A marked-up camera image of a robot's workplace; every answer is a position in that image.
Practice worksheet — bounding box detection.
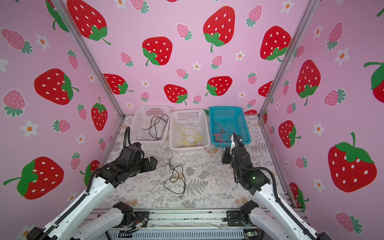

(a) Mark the red cable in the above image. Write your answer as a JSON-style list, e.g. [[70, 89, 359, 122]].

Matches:
[[202, 136, 233, 155], [213, 121, 233, 145]]

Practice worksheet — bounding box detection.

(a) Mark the black cable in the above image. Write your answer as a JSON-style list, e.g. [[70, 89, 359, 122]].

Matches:
[[163, 158, 187, 199], [140, 113, 170, 141]]

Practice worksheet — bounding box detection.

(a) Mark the yellow cable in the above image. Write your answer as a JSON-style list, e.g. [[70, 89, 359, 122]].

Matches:
[[176, 127, 205, 148]]

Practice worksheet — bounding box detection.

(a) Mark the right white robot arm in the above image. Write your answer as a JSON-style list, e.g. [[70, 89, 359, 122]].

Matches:
[[222, 146, 330, 240]]

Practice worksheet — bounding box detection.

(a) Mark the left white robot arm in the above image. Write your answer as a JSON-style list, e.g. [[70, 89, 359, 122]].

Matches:
[[27, 127, 158, 240]]

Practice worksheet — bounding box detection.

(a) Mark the teal plastic basket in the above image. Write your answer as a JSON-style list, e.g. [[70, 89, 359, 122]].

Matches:
[[209, 106, 252, 148]]

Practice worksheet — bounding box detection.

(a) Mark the left white plastic basket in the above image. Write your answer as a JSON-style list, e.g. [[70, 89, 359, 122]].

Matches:
[[125, 106, 171, 147]]

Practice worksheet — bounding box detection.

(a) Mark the white plastic basket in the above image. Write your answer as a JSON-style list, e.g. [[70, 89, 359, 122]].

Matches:
[[169, 109, 211, 152], [125, 106, 171, 147]]

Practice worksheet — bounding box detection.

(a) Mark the middle white plastic basket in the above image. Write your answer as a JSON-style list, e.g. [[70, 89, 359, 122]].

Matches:
[[169, 109, 211, 152]]

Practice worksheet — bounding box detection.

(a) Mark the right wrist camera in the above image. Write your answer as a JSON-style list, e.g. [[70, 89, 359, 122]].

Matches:
[[230, 133, 244, 156]]

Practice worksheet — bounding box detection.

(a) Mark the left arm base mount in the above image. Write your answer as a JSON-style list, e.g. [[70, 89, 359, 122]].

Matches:
[[116, 212, 150, 229]]

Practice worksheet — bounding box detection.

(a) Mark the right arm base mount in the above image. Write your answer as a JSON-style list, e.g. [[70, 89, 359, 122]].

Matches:
[[222, 210, 267, 228]]

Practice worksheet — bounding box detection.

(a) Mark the aluminium front rail frame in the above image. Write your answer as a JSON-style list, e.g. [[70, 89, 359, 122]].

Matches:
[[95, 209, 272, 240]]

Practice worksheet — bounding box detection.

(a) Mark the left aluminium corner post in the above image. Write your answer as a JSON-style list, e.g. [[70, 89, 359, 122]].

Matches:
[[53, 0, 126, 118]]

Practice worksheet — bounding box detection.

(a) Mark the aluminium corner post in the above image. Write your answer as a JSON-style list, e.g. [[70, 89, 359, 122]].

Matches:
[[258, 0, 322, 118], [53, 0, 126, 118]]

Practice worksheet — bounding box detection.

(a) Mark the right aluminium corner post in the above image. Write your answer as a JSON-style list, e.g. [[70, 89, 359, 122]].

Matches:
[[258, 0, 322, 118]]

